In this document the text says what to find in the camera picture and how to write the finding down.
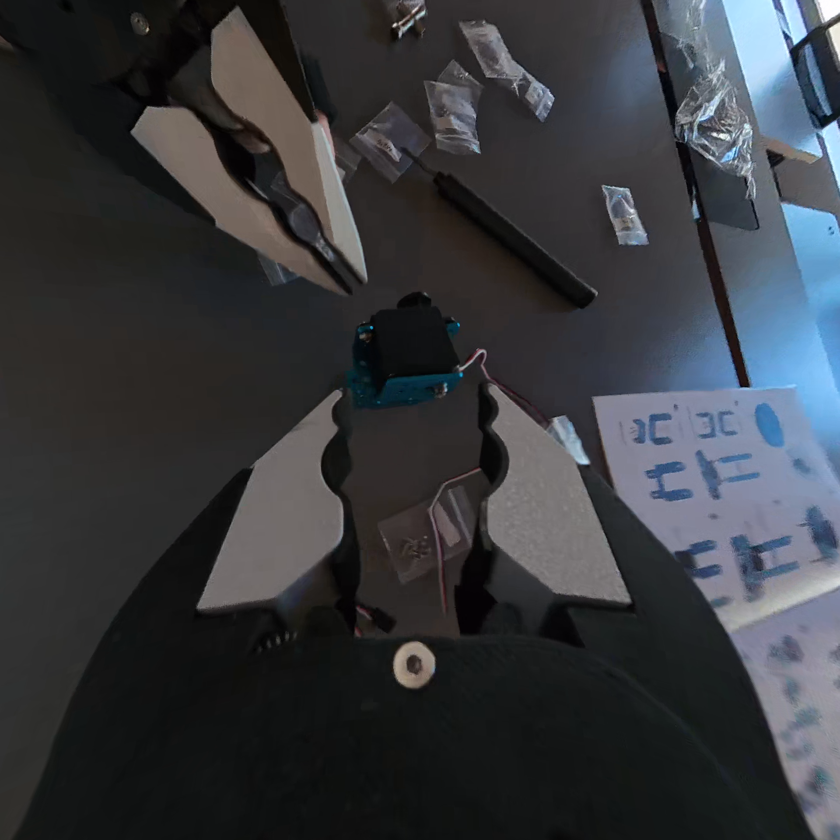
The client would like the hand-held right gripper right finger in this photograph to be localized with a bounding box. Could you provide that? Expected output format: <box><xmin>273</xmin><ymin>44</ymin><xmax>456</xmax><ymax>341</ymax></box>
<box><xmin>456</xmin><ymin>385</ymin><xmax>634</xmax><ymax>634</ymax></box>

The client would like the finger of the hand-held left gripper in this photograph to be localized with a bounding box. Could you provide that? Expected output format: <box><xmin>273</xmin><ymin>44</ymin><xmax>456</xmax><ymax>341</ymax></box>
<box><xmin>210</xmin><ymin>7</ymin><xmax>368</xmax><ymax>286</ymax></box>
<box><xmin>130</xmin><ymin>105</ymin><xmax>357</xmax><ymax>298</ymax></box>

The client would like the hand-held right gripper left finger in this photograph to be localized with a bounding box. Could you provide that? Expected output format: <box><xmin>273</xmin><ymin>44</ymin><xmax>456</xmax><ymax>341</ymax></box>
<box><xmin>196</xmin><ymin>388</ymin><xmax>363</xmax><ymax>634</ymax></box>

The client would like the dark grey desk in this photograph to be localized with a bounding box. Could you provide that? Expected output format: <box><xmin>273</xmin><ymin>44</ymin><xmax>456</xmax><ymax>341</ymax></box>
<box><xmin>0</xmin><ymin>0</ymin><xmax>752</xmax><ymax>840</ymax></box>

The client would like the clear bag with white label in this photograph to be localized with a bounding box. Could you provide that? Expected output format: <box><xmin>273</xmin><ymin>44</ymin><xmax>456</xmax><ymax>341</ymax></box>
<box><xmin>349</xmin><ymin>101</ymin><xmax>432</xmax><ymax>183</ymax></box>

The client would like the clear bag of small screws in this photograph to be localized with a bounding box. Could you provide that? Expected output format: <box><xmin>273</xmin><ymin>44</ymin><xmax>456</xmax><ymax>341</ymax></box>
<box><xmin>378</xmin><ymin>482</ymin><xmax>476</xmax><ymax>585</ymax></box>

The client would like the white instruction booklet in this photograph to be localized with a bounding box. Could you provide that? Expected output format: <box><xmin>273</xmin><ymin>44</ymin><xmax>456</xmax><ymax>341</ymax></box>
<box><xmin>592</xmin><ymin>386</ymin><xmax>840</xmax><ymax>840</ymax></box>

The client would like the long clear parts bag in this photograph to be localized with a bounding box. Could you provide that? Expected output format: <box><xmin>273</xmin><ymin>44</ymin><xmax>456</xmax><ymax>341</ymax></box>
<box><xmin>459</xmin><ymin>20</ymin><xmax>555</xmax><ymax>122</ymax></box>

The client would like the black screwdriver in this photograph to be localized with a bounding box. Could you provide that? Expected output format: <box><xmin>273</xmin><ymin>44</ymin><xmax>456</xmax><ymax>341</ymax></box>
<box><xmin>402</xmin><ymin>147</ymin><xmax>598</xmax><ymax>308</ymax></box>

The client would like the clear bag with brass part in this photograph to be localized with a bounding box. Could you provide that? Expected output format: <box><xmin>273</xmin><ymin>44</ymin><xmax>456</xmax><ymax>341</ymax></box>
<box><xmin>602</xmin><ymin>185</ymin><xmax>649</xmax><ymax>246</ymax></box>

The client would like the crumpled clear plastic wrap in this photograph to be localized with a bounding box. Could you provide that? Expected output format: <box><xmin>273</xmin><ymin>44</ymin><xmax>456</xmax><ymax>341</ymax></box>
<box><xmin>675</xmin><ymin>62</ymin><xmax>756</xmax><ymax>198</ymax></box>

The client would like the black framed chair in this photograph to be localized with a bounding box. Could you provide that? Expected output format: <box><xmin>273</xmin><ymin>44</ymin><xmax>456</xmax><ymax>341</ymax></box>
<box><xmin>791</xmin><ymin>13</ymin><xmax>840</xmax><ymax>129</ymax></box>

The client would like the black desk cable flap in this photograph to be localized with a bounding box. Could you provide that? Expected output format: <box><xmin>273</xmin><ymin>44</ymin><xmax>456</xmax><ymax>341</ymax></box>
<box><xmin>689</xmin><ymin>141</ymin><xmax>762</xmax><ymax>231</ymax></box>

